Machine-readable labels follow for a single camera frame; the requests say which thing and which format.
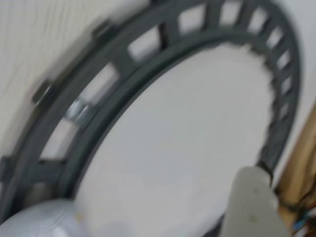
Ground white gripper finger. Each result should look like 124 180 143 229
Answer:
219 161 297 237

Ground white Shinkansen toy locomotive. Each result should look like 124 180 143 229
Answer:
0 198 79 237

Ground multicoloured wire bundle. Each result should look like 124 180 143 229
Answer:
276 187 316 237

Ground grey circular toy rail track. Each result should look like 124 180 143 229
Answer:
0 0 303 237

